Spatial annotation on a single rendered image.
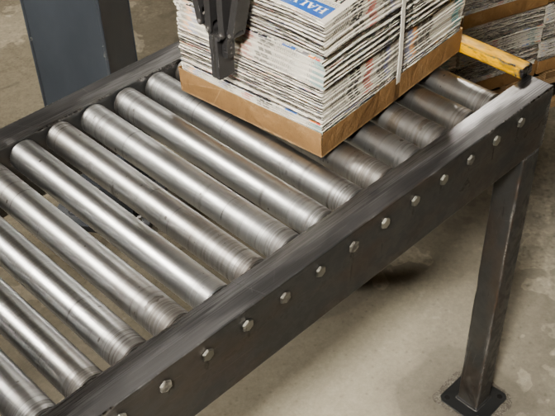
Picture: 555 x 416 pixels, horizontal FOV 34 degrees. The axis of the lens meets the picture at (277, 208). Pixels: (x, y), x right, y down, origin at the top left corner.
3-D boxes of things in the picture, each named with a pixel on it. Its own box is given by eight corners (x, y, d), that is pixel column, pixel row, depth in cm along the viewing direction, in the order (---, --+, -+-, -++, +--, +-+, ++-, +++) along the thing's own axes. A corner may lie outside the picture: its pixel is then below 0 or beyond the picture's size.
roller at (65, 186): (21, 170, 143) (39, 143, 143) (223, 328, 117) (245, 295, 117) (-2, 158, 138) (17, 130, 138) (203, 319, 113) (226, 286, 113)
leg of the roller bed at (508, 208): (470, 383, 201) (514, 132, 157) (491, 398, 198) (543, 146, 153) (454, 398, 198) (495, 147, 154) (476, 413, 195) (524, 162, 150)
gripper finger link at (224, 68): (229, 28, 129) (232, 30, 129) (231, 70, 134) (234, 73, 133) (213, 35, 128) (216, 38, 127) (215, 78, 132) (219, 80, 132)
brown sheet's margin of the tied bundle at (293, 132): (245, 49, 155) (244, 26, 152) (386, 109, 141) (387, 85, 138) (179, 90, 146) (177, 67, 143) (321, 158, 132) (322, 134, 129)
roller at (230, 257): (40, 121, 141) (40, 150, 144) (250, 271, 115) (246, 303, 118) (68, 115, 144) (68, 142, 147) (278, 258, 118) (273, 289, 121)
